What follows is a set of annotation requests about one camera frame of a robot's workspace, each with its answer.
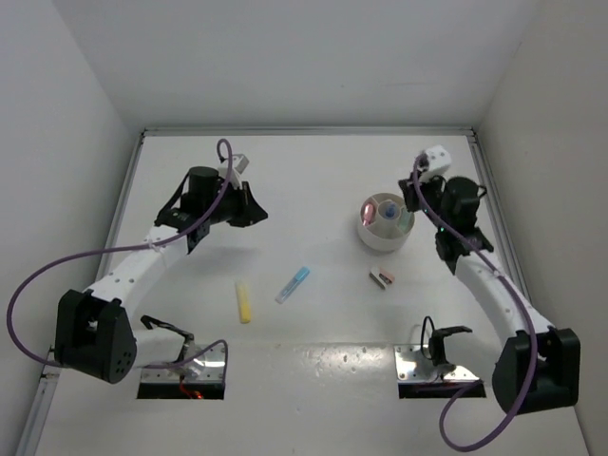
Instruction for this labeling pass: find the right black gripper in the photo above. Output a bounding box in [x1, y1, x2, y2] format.
[396, 168, 448, 232]

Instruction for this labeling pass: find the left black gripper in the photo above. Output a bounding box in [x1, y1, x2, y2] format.
[203, 180, 267, 227]

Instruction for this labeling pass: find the green clear tube pen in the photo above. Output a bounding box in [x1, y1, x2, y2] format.
[397, 210, 411, 234]

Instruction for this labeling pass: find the clear spray bottle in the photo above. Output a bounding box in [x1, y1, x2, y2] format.
[381, 200, 399, 219]

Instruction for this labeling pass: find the pink highlighter pen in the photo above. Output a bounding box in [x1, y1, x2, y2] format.
[361, 201, 376, 226]

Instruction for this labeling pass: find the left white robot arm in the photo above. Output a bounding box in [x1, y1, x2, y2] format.
[54, 154, 268, 384]

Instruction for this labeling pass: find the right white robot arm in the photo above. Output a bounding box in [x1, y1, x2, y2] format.
[399, 174, 580, 414]

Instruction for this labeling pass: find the white round divided container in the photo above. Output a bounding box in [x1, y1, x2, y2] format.
[356, 193, 415, 253]

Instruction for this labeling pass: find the yellow highlighter pen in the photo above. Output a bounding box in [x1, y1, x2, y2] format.
[235, 281, 252, 324]

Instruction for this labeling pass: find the blue capped glue stick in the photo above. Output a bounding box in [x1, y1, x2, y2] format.
[275, 267, 310, 304]

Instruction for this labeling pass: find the pink white stapler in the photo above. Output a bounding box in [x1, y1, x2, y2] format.
[370, 266, 395, 290]

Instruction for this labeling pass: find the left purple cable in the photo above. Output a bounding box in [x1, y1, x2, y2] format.
[6, 138, 237, 381]

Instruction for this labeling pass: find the purple cable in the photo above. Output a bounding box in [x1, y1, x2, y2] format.
[411, 152, 539, 451]
[6, 138, 237, 381]

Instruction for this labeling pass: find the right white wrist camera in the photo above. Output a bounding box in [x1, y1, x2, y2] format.
[417, 145, 452, 183]

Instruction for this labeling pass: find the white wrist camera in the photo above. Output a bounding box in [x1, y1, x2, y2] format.
[218, 154, 249, 181]
[417, 145, 452, 183]

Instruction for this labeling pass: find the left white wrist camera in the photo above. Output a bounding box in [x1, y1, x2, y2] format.
[218, 154, 249, 181]

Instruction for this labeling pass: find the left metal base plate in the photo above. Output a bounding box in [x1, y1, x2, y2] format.
[140, 342, 228, 385]

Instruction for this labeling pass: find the metal base plate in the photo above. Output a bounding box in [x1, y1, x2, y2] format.
[140, 342, 228, 385]
[393, 344, 479, 385]

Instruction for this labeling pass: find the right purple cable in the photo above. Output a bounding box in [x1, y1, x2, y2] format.
[411, 152, 539, 451]

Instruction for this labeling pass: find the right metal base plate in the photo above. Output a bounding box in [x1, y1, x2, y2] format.
[393, 344, 479, 385]

